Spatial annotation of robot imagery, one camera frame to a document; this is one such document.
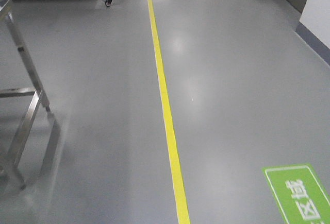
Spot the stainless steel table frame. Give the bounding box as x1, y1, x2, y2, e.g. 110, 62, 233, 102
1, 0, 51, 189

